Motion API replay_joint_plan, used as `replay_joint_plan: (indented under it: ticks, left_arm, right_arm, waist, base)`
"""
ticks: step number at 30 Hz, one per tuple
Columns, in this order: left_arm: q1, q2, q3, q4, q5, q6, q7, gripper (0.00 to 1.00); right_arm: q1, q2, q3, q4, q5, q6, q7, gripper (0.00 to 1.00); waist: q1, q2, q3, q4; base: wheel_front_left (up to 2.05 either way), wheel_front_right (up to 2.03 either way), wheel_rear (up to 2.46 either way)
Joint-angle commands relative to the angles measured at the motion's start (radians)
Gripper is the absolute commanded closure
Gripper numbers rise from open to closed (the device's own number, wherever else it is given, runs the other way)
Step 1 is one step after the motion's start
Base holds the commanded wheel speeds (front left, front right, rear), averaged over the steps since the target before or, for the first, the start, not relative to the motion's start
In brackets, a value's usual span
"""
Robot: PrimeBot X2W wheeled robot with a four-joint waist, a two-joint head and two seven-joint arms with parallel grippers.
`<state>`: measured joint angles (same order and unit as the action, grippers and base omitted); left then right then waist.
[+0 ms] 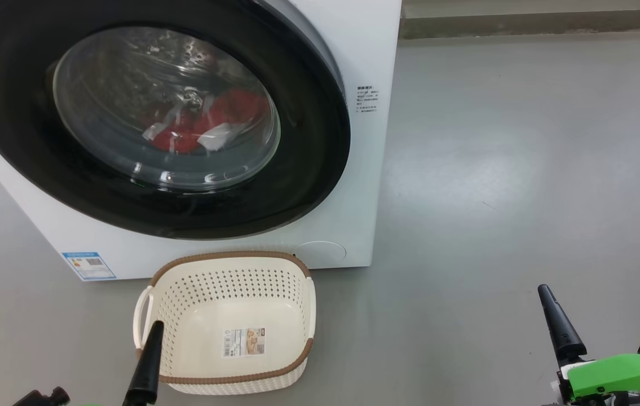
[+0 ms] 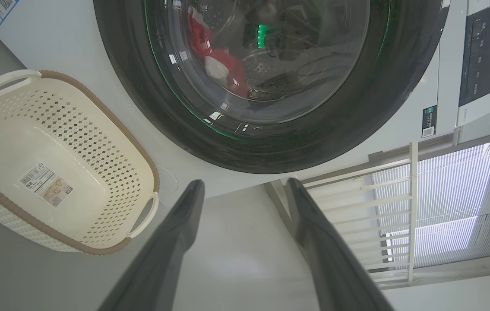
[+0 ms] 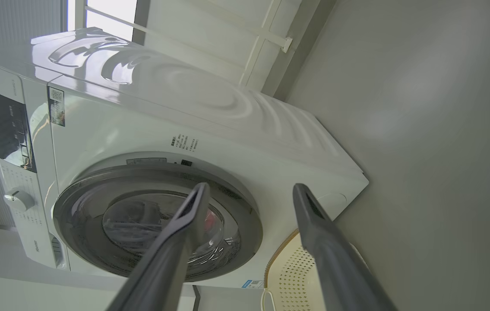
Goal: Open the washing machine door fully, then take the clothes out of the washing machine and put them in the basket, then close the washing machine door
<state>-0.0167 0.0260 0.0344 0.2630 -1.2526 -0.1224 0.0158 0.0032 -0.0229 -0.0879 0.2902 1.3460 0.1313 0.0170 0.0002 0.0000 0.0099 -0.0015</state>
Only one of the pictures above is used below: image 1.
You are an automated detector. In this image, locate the washing machine glass door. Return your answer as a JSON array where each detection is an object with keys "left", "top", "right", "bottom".
[{"left": 0, "top": 0, "right": 351, "bottom": 240}]

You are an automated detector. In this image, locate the cream perforated laundry basket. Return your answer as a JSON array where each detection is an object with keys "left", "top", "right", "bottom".
[{"left": 133, "top": 251, "right": 316, "bottom": 395}]

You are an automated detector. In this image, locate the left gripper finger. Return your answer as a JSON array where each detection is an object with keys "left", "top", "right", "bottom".
[{"left": 122, "top": 320, "right": 165, "bottom": 406}]

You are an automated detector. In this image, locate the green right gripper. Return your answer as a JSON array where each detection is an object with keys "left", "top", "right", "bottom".
[{"left": 538, "top": 284, "right": 640, "bottom": 406}]

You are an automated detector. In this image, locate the black text warning label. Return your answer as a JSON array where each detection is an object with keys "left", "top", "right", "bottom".
[{"left": 356, "top": 86, "right": 378, "bottom": 113}]

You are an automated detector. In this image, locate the white front-load washing machine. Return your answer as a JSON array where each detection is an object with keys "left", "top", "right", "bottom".
[{"left": 0, "top": 0, "right": 403, "bottom": 281}]

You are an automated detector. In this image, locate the round white filter cover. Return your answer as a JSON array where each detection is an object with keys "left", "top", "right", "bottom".
[{"left": 295, "top": 241, "right": 347, "bottom": 264}]

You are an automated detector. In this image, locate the blue energy label sticker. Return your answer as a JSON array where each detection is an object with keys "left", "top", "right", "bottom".
[{"left": 62, "top": 251, "right": 117, "bottom": 281}]

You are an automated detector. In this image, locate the printed product label sticker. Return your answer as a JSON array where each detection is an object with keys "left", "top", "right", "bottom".
[{"left": 223, "top": 328, "right": 266, "bottom": 358}]

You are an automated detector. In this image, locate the red and white garment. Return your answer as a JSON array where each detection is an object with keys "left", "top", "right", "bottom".
[{"left": 142, "top": 87, "right": 271, "bottom": 156}]

